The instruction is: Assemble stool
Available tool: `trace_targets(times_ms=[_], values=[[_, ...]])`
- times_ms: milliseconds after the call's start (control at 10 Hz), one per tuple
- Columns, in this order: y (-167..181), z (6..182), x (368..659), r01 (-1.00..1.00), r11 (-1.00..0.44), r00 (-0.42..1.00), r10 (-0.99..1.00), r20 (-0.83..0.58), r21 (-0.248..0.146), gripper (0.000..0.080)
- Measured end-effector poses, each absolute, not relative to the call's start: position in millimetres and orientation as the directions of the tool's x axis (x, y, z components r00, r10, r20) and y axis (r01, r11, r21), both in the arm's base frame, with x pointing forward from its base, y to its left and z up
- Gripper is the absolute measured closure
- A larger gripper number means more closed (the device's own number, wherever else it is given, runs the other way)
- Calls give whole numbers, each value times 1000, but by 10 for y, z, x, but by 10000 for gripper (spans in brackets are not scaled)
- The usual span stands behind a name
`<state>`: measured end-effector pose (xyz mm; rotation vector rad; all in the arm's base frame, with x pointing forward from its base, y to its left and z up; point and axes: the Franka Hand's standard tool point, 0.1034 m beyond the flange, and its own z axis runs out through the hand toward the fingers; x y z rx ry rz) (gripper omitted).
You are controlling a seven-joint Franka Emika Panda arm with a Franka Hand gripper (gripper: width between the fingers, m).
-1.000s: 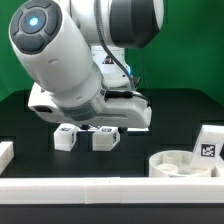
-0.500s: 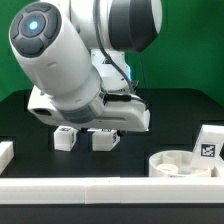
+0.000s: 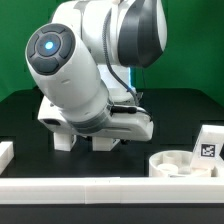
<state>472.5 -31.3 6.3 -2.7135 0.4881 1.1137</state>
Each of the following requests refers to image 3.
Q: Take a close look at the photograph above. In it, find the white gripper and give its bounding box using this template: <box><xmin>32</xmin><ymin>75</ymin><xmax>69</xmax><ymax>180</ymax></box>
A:
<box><xmin>38</xmin><ymin>97</ymin><xmax>154</xmax><ymax>141</ymax></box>

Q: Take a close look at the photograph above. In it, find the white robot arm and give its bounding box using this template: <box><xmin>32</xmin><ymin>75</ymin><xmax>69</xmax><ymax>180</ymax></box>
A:
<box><xmin>25</xmin><ymin>0</ymin><xmax>167</xmax><ymax>141</ymax></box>

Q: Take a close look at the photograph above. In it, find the white U-shaped fence wall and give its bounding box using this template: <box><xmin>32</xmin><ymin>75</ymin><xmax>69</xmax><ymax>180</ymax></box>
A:
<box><xmin>0</xmin><ymin>139</ymin><xmax>224</xmax><ymax>205</ymax></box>

